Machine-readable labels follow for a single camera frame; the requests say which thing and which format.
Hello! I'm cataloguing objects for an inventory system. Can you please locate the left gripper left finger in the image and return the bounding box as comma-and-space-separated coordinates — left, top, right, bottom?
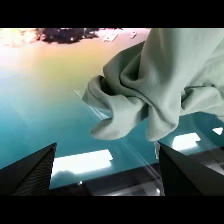
0, 142, 58, 196

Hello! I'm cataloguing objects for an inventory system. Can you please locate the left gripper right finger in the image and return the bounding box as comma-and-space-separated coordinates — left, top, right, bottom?
158, 142, 224, 196

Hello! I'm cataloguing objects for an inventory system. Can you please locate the pale green shirt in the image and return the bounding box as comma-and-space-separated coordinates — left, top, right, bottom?
81, 27, 224, 143

